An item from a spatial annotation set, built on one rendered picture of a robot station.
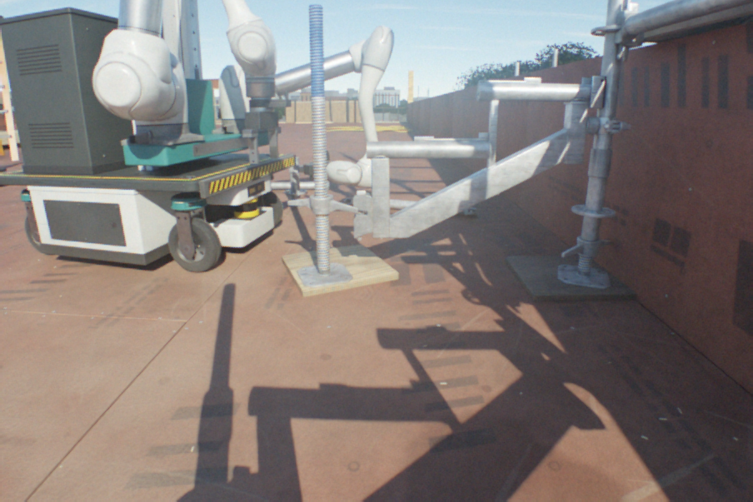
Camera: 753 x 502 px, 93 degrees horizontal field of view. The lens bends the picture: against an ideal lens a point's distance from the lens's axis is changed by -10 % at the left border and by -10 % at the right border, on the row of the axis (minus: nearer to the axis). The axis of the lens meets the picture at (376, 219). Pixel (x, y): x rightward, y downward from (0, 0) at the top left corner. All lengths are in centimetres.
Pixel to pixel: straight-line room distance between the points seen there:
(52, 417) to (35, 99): 110
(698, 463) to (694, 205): 57
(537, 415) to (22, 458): 85
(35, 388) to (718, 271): 143
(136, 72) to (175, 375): 67
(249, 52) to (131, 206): 60
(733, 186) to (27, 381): 150
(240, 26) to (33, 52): 81
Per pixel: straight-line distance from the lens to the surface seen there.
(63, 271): 166
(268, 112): 128
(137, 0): 116
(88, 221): 151
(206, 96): 172
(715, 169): 109
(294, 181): 210
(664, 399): 94
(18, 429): 94
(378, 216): 114
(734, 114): 106
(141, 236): 138
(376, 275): 122
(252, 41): 106
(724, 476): 83
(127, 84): 107
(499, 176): 115
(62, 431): 89
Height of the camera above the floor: 51
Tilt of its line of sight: 16 degrees down
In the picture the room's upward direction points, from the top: straight up
